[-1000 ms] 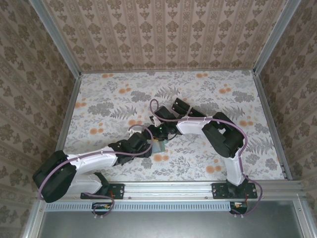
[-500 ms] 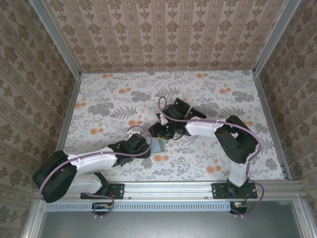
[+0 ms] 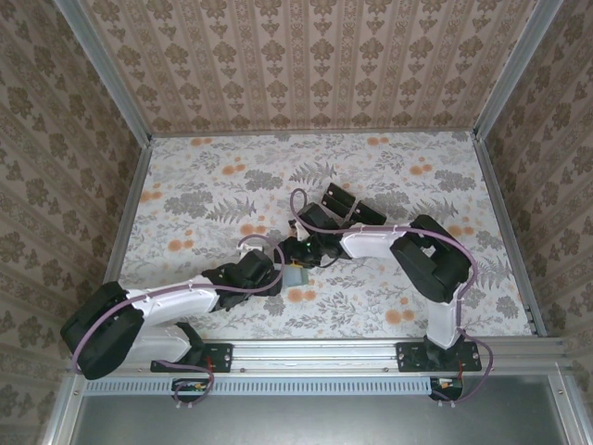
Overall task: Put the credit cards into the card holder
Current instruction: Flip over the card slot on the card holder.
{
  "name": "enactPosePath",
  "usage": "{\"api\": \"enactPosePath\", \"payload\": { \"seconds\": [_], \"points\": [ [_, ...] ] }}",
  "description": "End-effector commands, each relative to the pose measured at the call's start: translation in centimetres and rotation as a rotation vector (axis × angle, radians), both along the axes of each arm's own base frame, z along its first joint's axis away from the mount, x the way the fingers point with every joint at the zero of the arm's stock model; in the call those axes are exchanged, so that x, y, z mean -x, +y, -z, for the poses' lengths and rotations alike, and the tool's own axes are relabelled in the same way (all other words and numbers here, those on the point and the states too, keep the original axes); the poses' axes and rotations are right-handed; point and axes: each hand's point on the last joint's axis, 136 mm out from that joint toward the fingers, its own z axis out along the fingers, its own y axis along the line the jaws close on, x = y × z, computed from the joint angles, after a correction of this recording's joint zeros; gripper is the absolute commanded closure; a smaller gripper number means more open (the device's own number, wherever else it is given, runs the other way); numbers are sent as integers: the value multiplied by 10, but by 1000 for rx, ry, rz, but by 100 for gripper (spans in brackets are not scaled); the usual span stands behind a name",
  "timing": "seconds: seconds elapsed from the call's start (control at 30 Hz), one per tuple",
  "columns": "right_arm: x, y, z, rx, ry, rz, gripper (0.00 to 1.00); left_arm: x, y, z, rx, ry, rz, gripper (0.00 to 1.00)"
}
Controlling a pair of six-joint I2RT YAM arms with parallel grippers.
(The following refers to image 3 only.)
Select green card holder wallet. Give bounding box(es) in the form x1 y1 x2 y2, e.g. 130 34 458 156
281 264 310 288

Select black connector box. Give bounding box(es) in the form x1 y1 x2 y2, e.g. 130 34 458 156
171 377 210 403
429 376 464 402

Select floral patterned table cover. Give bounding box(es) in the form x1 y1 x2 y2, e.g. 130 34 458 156
113 131 534 339

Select grey metal sheet panel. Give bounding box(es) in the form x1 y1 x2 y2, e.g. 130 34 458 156
69 392 578 445

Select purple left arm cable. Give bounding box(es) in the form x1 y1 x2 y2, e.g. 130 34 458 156
72 235 286 410

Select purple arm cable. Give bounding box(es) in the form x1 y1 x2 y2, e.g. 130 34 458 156
72 235 286 410
289 188 493 409

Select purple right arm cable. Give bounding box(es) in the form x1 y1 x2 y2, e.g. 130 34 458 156
289 188 493 409

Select aluminium mounting rail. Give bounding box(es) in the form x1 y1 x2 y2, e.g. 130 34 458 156
133 337 570 375

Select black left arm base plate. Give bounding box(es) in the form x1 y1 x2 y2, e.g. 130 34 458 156
150 341 233 375

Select grey slotted cable duct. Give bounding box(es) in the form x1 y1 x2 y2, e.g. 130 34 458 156
84 375 466 398

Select aluminium table side rail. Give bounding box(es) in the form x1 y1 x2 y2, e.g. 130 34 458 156
472 132 549 338
102 136 154 288

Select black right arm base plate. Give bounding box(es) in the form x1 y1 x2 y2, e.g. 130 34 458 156
397 341 483 374

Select aluminium panel frame bar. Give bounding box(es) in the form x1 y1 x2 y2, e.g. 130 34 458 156
41 373 89 445
546 365 586 445

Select aluminium frame post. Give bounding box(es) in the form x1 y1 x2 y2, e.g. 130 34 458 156
472 0 567 143
51 0 154 145

